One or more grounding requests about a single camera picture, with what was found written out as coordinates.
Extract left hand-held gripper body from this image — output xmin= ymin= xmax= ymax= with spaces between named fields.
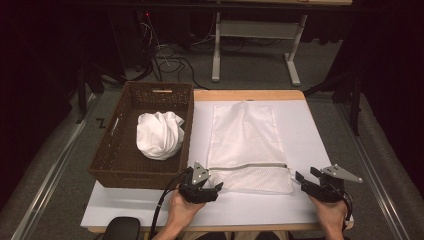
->
xmin=178 ymin=161 xmax=211 ymax=205

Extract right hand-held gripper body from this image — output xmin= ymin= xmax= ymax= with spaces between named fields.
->
xmin=313 ymin=163 xmax=364 ymax=204

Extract white mesh laundry bag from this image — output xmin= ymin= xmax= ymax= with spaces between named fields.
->
xmin=206 ymin=100 xmax=295 ymax=194

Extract white garment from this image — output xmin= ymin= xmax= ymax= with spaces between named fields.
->
xmin=135 ymin=110 xmax=186 ymax=161

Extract brown wicker basket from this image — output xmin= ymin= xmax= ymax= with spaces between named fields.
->
xmin=87 ymin=80 xmax=195 ymax=191

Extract person's right hand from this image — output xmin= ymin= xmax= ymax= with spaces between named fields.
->
xmin=308 ymin=195 xmax=348 ymax=231

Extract person's left hand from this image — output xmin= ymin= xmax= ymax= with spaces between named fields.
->
xmin=165 ymin=193 xmax=206 ymax=231

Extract person's legs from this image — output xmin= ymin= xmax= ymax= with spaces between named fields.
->
xmin=176 ymin=230 xmax=294 ymax=240

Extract black chair armrest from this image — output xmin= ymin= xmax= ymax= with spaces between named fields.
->
xmin=101 ymin=216 xmax=142 ymax=240

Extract black metal stand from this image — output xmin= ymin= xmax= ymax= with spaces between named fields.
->
xmin=303 ymin=66 xmax=364 ymax=136
xmin=74 ymin=59 xmax=128 ymax=124

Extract white-framed desk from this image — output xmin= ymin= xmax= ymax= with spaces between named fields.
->
xmin=206 ymin=0 xmax=354 ymax=87

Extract metal floor rail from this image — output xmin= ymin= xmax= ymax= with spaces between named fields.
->
xmin=336 ymin=103 xmax=413 ymax=240
xmin=9 ymin=94 xmax=98 ymax=240

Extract tangle of floor cables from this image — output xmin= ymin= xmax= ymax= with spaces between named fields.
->
xmin=133 ymin=13 xmax=214 ymax=91

